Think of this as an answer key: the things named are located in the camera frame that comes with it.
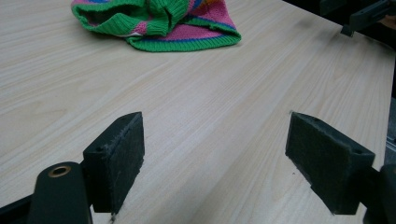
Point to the green and pink knitted garment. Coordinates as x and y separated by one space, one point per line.
162 25

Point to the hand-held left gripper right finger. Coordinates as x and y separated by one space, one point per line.
327 161

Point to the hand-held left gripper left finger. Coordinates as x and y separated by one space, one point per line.
115 161

